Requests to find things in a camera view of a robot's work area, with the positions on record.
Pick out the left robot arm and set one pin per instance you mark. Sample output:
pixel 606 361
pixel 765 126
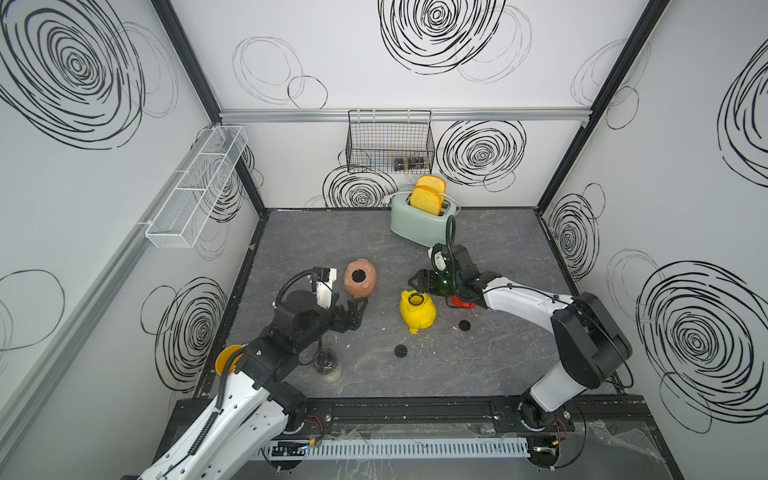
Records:
pixel 254 403

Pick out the front toast slice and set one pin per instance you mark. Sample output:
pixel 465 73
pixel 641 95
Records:
pixel 427 199

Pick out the mint green toaster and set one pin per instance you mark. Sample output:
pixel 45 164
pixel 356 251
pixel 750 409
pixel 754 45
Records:
pixel 417 226

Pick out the yellow piggy bank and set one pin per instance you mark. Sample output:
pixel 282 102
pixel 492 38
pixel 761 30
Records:
pixel 417 310

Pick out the yellow mug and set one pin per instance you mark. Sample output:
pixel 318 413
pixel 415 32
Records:
pixel 227 359

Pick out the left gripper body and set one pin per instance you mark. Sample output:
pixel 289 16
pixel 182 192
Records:
pixel 322 322

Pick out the back toast slice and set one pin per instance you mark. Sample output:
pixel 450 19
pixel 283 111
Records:
pixel 433 182

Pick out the small jars in basket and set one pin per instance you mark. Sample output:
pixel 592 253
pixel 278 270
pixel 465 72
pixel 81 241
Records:
pixel 410 164

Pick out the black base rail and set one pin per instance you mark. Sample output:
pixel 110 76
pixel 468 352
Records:
pixel 326 415

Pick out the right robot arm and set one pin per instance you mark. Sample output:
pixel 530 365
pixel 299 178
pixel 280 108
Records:
pixel 590 344

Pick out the white slotted cable duct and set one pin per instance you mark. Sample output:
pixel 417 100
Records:
pixel 376 449

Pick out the white wire wall shelf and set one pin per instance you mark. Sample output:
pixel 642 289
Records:
pixel 207 189

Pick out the red piggy bank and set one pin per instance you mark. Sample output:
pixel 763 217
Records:
pixel 457 303

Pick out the black wire wall basket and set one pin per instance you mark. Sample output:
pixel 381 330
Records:
pixel 376 137

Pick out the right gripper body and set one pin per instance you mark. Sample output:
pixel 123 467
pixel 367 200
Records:
pixel 447 286

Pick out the pink piggy bank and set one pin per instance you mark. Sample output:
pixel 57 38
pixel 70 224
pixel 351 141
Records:
pixel 366 288

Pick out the toast slice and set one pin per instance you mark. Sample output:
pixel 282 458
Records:
pixel 427 199
pixel 433 182

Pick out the clear jar with white contents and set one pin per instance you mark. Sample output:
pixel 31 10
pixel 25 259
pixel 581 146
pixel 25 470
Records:
pixel 327 365

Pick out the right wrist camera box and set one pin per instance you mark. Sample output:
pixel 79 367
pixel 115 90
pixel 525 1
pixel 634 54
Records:
pixel 437 259

